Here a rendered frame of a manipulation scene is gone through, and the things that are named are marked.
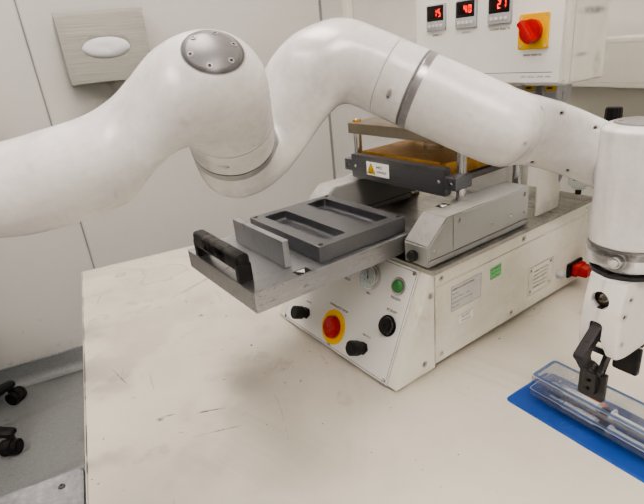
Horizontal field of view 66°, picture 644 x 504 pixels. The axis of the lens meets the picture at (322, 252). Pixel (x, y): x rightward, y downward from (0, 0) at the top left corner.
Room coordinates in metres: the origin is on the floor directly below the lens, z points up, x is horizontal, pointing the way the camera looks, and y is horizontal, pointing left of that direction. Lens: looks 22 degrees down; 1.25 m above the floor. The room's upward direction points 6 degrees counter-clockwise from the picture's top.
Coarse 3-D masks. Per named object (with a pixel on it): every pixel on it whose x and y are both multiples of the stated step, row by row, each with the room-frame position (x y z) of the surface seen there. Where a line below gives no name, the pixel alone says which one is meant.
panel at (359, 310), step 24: (384, 264) 0.73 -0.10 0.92; (336, 288) 0.79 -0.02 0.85; (360, 288) 0.75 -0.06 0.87; (384, 288) 0.71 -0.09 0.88; (408, 288) 0.67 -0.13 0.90; (288, 312) 0.87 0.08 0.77; (312, 312) 0.81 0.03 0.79; (336, 312) 0.77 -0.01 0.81; (360, 312) 0.73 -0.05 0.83; (384, 312) 0.69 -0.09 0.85; (360, 336) 0.70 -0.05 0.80; (384, 336) 0.67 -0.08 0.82; (360, 360) 0.68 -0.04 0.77; (384, 360) 0.65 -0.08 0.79; (384, 384) 0.63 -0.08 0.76
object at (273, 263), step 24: (240, 240) 0.74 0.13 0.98; (264, 240) 0.67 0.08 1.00; (384, 240) 0.70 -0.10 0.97; (192, 264) 0.73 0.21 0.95; (216, 264) 0.67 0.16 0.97; (264, 264) 0.65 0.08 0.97; (288, 264) 0.63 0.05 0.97; (312, 264) 0.63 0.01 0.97; (336, 264) 0.63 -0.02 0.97; (360, 264) 0.66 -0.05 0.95; (240, 288) 0.59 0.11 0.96; (264, 288) 0.57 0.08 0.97; (288, 288) 0.59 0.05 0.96; (312, 288) 0.61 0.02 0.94
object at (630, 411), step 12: (540, 372) 0.57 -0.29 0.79; (552, 372) 0.57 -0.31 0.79; (564, 372) 0.57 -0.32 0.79; (576, 372) 0.56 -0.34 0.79; (552, 384) 0.54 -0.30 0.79; (564, 384) 0.54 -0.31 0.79; (576, 384) 0.54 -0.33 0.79; (576, 396) 0.52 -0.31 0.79; (612, 396) 0.51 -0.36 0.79; (624, 396) 0.51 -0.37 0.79; (600, 408) 0.49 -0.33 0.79; (612, 408) 0.49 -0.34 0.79; (624, 408) 0.49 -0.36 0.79; (636, 408) 0.48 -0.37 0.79; (624, 420) 0.47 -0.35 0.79; (636, 420) 0.46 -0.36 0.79
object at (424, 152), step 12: (396, 144) 0.97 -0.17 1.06; (408, 144) 0.96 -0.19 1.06; (420, 144) 0.94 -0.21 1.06; (432, 144) 0.89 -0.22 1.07; (384, 156) 0.89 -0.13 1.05; (396, 156) 0.87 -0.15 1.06; (408, 156) 0.85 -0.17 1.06; (420, 156) 0.84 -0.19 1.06; (432, 156) 0.83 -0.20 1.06; (444, 156) 0.82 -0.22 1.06; (468, 168) 0.80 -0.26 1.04; (480, 168) 0.83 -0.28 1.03; (492, 168) 0.84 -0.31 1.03
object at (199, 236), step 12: (204, 240) 0.67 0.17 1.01; (216, 240) 0.66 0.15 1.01; (204, 252) 0.71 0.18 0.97; (216, 252) 0.64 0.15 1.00; (228, 252) 0.61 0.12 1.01; (240, 252) 0.61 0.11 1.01; (228, 264) 0.61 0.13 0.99; (240, 264) 0.59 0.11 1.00; (240, 276) 0.59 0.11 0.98; (252, 276) 0.60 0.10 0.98
